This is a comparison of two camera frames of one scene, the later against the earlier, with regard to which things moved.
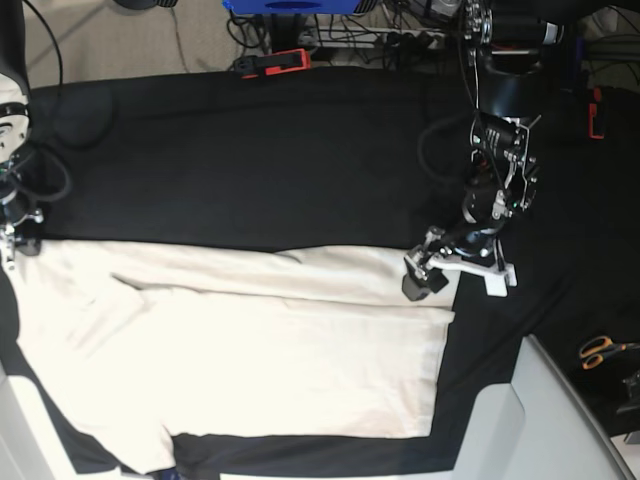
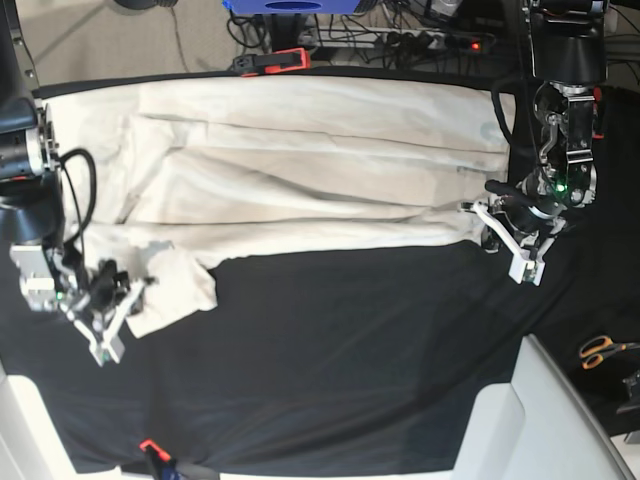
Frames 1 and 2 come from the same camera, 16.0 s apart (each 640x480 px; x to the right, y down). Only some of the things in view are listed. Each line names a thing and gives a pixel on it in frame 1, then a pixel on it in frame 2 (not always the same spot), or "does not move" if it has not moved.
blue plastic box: x=293 y=7 does not move
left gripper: x=23 y=236 -> x=99 y=310
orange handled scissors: x=594 y=350 does not move
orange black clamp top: x=256 y=66 does not move
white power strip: x=366 y=38 does not move
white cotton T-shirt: x=140 y=342 -> x=191 y=171
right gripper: x=476 y=253 -> x=528 y=227
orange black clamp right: x=592 y=112 does not move
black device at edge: x=632 y=385 does not move
